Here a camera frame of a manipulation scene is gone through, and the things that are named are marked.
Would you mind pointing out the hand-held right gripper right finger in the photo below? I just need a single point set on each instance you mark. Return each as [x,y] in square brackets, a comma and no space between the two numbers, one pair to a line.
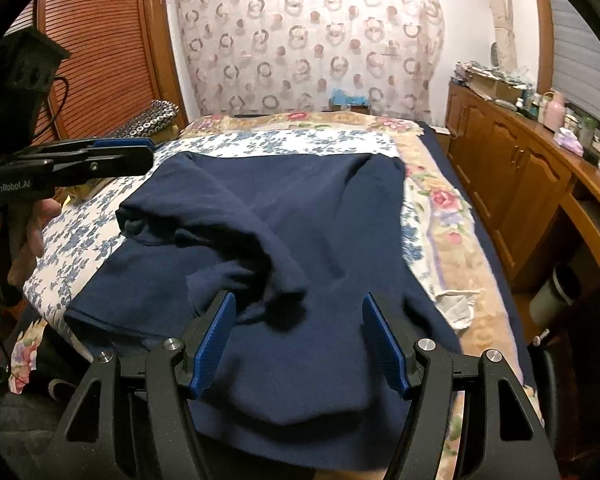
[380,340]

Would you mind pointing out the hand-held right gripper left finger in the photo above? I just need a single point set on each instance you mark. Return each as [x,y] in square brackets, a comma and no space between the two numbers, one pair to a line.
[215,340]

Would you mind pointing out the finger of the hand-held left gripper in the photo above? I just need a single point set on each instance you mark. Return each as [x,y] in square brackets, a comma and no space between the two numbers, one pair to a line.
[125,144]
[120,164]

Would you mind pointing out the navy t-shirt with orange print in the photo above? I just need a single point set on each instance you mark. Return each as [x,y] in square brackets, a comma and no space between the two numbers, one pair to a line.
[305,220]

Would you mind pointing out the person's left hand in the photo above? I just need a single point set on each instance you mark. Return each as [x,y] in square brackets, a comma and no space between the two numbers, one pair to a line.
[37,230]

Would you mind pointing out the grey circle-patterned pillow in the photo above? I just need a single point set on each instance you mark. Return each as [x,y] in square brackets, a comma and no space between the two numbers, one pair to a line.
[150,117]

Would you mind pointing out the wooden wardrobe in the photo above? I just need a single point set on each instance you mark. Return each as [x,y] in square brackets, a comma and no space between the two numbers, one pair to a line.
[95,35]

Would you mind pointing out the pink floral beige blanket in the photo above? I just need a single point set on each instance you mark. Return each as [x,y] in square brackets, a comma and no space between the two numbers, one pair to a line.
[445,200]

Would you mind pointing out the blue floral white sheet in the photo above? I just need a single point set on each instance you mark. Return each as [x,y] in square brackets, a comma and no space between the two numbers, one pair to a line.
[290,142]

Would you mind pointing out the white trash bin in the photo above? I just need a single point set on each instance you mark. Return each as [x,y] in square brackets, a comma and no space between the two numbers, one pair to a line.
[552,297]

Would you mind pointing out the circle-patterned curtain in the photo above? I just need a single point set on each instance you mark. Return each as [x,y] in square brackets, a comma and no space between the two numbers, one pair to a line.
[305,35]

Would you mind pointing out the person's dark clothing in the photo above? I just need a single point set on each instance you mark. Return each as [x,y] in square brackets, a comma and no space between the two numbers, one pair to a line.
[20,420]

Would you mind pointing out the wooden cabinet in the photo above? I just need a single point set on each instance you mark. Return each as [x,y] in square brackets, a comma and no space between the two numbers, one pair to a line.
[520,180]

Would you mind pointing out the light blue cloth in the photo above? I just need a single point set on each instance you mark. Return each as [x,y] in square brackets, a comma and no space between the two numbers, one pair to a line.
[347,97]

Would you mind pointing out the purple tissue pack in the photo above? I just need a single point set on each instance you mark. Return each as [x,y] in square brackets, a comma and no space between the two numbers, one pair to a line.
[570,141]

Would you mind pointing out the cardboard box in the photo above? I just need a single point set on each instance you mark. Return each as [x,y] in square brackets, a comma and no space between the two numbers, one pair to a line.
[500,89]

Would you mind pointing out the small black box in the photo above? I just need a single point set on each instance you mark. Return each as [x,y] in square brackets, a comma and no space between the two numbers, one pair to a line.
[592,156]

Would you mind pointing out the pink bottle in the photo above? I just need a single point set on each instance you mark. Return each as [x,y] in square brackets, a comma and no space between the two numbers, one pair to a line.
[554,110]

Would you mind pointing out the grey window blind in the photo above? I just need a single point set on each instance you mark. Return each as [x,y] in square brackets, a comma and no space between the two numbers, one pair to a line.
[580,60]

